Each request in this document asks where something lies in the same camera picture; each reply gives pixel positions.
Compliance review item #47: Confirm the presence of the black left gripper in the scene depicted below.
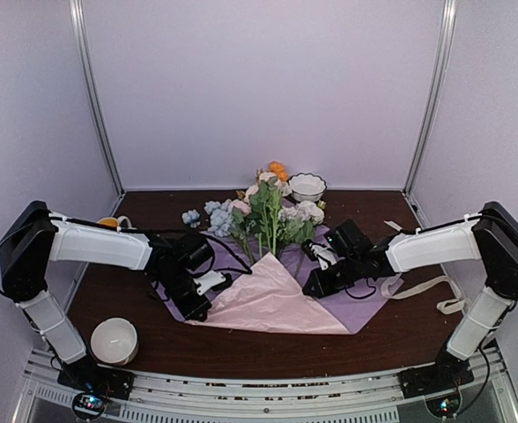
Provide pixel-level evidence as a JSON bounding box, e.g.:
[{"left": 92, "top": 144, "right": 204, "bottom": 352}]
[{"left": 156, "top": 269, "right": 212, "bottom": 321}]

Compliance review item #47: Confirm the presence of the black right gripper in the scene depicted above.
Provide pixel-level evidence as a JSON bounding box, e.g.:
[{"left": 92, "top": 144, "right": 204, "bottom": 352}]
[{"left": 303, "top": 254, "right": 363, "bottom": 299}]

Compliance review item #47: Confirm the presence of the purple tissue paper sheet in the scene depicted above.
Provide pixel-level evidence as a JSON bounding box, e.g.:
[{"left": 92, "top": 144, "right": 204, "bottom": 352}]
[{"left": 165, "top": 245, "right": 403, "bottom": 335}]

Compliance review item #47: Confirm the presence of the blue flower bunch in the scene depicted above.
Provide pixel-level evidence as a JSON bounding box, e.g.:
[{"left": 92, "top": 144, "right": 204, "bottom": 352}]
[{"left": 181, "top": 200, "right": 255, "bottom": 265}]

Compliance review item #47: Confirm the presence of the white purple flower bunch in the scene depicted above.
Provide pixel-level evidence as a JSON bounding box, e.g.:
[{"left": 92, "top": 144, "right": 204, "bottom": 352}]
[{"left": 276, "top": 201, "right": 325, "bottom": 256}]

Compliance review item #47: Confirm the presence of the pink flower bunch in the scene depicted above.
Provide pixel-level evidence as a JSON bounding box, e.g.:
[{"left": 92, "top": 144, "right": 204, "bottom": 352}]
[{"left": 236, "top": 168, "right": 292, "bottom": 257}]

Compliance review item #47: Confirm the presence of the cream ribbon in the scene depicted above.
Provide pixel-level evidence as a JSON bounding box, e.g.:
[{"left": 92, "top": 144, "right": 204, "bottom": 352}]
[{"left": 380, "top": 220, "right": 477, "bottom": 315}]

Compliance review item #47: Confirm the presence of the orange flower stem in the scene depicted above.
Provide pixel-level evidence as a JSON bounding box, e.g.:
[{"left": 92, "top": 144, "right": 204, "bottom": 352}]
[{"left": 269, "top": 161, "right": 288, "bottom": 182}]

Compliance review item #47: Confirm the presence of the white small blossom stem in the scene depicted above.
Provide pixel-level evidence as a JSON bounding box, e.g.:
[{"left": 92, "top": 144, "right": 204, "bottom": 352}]
[{"left": 244, "top": 183, "right": 259, "bottom": 204}]

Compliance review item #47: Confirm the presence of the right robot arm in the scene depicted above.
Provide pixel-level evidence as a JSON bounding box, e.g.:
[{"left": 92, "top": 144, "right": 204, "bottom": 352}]
[{"left": 302, "top": 201, "right": 518, "bottom": 390}]

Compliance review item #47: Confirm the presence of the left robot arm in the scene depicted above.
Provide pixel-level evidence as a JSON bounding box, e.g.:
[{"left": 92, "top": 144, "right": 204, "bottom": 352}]
[{"left": 0, "top": 201, "right": 229, "bottom": 391}]

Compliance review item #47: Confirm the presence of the patterned mug yellow inside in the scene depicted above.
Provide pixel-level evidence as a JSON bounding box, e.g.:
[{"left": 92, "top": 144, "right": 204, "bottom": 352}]
[{"left": 97, "top": 216, "right": 134, "bottom": 230}]

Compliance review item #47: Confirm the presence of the white scalloped bowl black rim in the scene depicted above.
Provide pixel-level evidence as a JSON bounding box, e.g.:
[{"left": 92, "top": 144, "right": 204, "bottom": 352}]
[{"left": 288, "top": 173, "right": 327, "bottom": 203}]

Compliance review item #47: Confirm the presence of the plain white round bowl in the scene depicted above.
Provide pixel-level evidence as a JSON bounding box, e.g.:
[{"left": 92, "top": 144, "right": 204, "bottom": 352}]
[{"left": 90, "top": 317, "right": 139, "bottom": 366}]

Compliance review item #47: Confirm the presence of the right round circuit board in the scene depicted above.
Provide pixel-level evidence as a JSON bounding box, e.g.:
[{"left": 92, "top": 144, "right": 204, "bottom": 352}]
[{"left": 425, "top": 393, "right": 462, "bottom": 419}]

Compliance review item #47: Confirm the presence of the round circuit board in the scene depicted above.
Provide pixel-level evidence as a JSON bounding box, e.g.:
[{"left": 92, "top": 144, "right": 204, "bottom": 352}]
[
  {"left": 425, "top": 393, "right": 462, "bottom": 419},
  {"left": 71, "top": 392, "right": 107, "bottom": 420}
]

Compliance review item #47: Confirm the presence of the left round circuit board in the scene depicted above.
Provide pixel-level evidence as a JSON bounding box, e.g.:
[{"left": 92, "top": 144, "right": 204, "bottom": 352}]
[{"left": 71, "top": 392, "right": 107, "bottom": 420}]

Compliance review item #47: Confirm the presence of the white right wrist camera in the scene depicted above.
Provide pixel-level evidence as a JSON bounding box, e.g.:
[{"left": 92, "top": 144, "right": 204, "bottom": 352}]
[{"left": 301, "top": 240, "right": 337, "bottom": 271}]

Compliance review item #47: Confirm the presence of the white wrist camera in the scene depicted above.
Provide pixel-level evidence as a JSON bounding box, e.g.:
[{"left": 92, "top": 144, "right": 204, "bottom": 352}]
[
  {"left": 194, "top": 271, "right": 233, "bottom": 296},
  {"left": 301, "top": 240, "right": 337, "bottom": 271}
]

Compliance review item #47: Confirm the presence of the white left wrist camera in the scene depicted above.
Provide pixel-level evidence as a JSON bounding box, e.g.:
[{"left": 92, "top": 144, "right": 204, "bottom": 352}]
[{"left": 194, "top": 271, "right": 233, "bottom": 296}]

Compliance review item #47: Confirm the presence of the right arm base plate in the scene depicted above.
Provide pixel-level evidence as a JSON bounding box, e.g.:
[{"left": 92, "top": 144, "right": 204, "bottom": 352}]
[{"left": 397, "top": 359, "right": 474, "bottom": 398}]

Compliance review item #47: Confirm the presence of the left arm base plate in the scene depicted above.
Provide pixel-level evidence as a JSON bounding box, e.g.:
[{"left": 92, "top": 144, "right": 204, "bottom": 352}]
[{"left": 57, "top": 356, "right": 135, "bottom": 400}]

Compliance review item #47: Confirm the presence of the aluminium front rail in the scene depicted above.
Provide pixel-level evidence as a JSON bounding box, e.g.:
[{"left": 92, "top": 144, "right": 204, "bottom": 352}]
[{"left": 20, "top": 347, "right": 515, "bottom": 423}]

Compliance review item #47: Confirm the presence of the aluminium right corner post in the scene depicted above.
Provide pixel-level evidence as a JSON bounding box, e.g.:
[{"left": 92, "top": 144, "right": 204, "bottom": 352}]
[{"left": 403, "top": 0, "right": 458, "bottom": 197}]

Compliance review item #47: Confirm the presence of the aluminium corner post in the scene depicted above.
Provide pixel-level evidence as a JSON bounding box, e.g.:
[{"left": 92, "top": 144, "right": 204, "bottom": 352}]
[
  {"left": 69, "top": 0, "right": 125, "bottom": 196},
  {"left": 403, "top": 0, "right": 458, "bottom": 197}
]

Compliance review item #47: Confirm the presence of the aluminium left corner post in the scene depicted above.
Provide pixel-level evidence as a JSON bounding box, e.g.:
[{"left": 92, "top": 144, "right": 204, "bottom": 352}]
[{"left": 69, "top": 0, "right": 125, "bottom": 196}]

